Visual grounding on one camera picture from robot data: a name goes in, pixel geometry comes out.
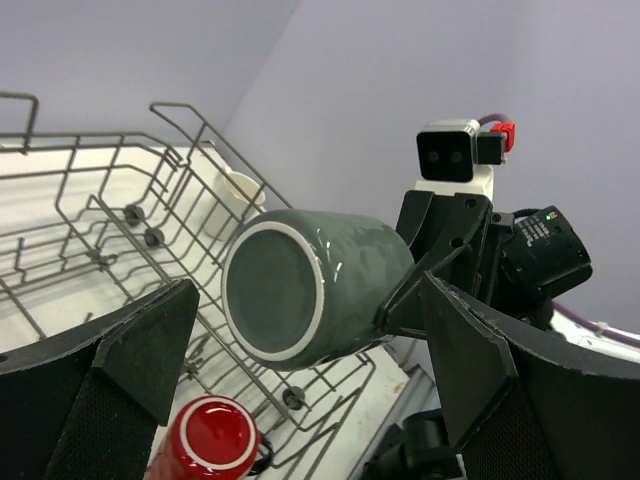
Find dark grey mug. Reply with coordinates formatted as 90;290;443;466
220;209;415;372

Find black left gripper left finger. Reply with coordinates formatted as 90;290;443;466
1;279;200;479

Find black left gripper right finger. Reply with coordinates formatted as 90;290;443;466
420;273;639;479

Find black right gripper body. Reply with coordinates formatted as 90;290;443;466
394;190;515;310

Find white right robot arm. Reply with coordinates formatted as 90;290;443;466
363;190;639;479

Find grey wire dish rack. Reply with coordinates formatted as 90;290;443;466
1;91;405;479

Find white faceted ceramic mug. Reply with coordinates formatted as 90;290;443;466
203;171;266;242

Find red mug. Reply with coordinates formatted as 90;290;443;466
144;395;274;480

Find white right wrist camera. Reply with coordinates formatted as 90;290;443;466
414;113;516;199

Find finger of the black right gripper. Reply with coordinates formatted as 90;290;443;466
376;244;468;338

